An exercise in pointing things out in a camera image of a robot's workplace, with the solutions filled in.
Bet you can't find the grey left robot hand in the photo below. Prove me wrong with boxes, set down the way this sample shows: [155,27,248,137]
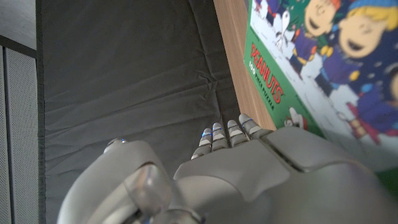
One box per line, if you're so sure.
[57,113,398,224]

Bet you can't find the Peanuts puzzle box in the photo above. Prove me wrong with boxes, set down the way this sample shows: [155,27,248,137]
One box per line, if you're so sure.
[243,0,398,203]

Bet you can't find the black fabric backdrop curtain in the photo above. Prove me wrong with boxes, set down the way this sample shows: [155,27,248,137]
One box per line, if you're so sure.
[35,0,242,224]

